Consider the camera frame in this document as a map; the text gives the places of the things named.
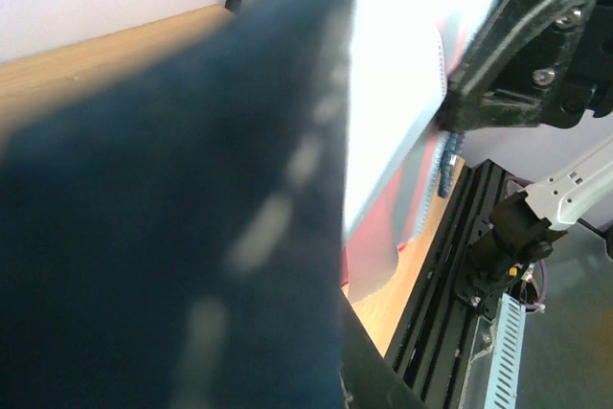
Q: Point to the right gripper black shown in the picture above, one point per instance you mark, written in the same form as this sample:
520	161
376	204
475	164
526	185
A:
534	62

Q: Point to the white slotted cable duct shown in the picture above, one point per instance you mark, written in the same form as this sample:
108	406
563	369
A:
501	392

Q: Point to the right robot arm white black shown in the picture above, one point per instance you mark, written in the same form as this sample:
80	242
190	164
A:
522	228

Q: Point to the dark blue card holder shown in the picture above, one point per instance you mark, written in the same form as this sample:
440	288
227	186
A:
177	240

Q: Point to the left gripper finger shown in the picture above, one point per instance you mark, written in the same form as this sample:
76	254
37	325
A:
367	381

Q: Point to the black aluminium rail base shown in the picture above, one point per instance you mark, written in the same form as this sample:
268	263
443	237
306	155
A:
430	347

